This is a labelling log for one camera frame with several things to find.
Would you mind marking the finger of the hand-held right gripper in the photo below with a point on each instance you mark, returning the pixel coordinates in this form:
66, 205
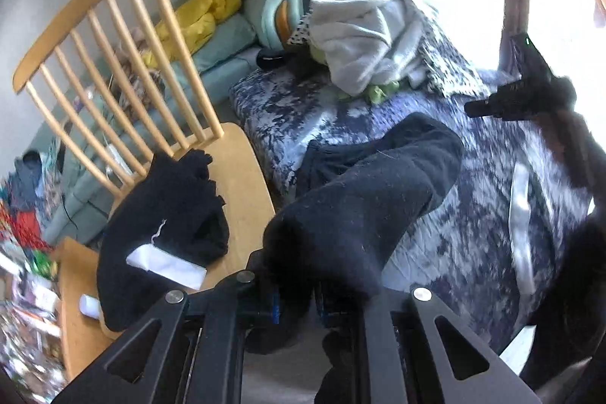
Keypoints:
485, 108

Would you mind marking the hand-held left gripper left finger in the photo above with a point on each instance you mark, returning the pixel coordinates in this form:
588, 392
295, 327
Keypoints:
275, 304

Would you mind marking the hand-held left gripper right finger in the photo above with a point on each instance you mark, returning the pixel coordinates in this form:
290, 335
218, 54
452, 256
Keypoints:
393, 337

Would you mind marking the black sock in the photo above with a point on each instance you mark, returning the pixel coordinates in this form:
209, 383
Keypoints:
360, 205

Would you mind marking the black garment with white label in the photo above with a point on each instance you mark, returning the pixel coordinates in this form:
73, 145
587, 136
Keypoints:
165, 205

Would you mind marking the person's right forearm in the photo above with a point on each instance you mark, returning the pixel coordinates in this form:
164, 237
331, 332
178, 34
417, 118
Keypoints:
570, 148

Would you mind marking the lime green cloth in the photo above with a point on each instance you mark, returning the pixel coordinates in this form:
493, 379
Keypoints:
381, 92

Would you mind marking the white cloth strip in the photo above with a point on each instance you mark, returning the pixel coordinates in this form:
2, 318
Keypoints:
521, 219

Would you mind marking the wooden spindle-back chair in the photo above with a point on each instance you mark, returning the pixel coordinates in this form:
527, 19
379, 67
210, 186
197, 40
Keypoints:
239, 162

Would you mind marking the white towel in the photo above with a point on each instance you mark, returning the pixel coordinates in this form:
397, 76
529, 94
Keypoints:
360, 30

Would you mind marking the dark cloth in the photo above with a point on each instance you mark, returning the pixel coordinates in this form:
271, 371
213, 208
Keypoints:
568, 290

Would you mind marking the small black object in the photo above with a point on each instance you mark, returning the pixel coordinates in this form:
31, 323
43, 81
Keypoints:
271, 58

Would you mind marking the pale green rolled cushion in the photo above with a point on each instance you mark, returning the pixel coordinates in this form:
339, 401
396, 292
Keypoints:
263, 9

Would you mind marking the blue cloth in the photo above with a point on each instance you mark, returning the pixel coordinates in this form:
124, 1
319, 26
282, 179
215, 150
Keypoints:
31, 174

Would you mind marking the beige knitted cloth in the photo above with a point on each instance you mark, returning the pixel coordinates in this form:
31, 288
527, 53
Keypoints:
137, 63

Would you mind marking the yellow cloth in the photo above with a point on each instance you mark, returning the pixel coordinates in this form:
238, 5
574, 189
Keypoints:
189, 25

